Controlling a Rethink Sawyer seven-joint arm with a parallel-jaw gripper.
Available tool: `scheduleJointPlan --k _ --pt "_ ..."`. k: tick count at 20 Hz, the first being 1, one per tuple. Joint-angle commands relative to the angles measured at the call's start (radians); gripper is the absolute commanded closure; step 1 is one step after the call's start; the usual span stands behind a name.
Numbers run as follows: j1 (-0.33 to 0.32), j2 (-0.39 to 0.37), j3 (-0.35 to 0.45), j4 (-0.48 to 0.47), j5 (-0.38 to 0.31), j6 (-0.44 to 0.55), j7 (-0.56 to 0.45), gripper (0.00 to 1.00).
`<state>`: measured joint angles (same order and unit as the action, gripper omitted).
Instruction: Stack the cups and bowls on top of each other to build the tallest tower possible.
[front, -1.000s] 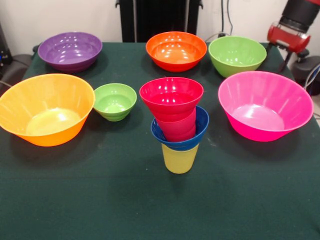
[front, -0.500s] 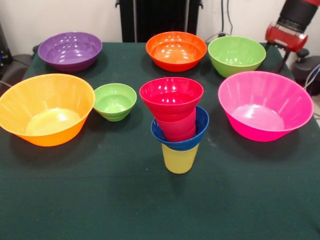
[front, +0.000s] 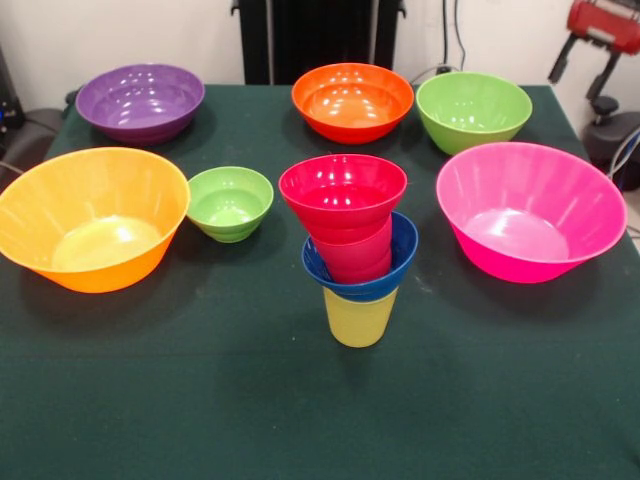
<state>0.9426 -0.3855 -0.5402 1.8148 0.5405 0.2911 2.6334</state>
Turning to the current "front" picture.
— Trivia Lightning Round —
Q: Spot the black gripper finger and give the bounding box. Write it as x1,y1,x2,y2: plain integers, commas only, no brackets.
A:
547,33,577,85
585,49,621,101

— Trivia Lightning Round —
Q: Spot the dark green tablecloth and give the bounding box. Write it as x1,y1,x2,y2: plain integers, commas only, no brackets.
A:
0,83,640,480

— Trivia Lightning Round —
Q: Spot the red cup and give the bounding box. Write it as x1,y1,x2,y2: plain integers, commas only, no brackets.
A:
310,219,394,286

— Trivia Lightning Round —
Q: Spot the large pink bowl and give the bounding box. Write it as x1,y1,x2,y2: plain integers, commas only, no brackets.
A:
435,141,629,285

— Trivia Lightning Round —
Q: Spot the large yellow-orange bowl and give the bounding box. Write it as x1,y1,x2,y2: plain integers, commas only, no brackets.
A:
0,146,192,294

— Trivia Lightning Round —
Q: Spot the yellow translucent cup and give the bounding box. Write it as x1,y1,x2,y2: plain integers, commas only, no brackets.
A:
322,285,399,349

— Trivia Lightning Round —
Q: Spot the small blue bowl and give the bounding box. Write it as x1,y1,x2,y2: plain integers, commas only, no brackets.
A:
301,210,420,303

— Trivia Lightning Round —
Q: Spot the black round base with knob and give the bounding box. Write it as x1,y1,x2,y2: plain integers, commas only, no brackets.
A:
582,94,640,191

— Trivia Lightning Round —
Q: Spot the black device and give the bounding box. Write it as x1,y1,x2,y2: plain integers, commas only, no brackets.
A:
0,44,26,151

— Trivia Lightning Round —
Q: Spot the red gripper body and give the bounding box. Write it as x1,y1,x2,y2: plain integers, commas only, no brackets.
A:
565,0,640,57

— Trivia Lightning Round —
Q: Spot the orange bowl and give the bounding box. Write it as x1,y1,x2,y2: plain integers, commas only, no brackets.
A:
291,62,416,146

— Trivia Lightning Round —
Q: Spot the small green bowl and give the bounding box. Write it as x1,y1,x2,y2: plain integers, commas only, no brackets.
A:
186,166,275,245

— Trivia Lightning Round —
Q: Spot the purple bowl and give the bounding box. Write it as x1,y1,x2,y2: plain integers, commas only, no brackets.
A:
74,63,206,147

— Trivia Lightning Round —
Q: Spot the large light green bowl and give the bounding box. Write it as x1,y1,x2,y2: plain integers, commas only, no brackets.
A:
415,72,534,156

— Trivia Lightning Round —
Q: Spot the black wall cable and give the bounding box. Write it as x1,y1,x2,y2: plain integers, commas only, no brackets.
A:
439,0,469,71

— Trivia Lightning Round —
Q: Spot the grey and blue cable bundle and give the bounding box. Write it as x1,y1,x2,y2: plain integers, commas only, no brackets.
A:
607,127,640,181

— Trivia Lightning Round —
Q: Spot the small red bowl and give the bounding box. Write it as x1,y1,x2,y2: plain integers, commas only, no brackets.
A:
278,153,409,246

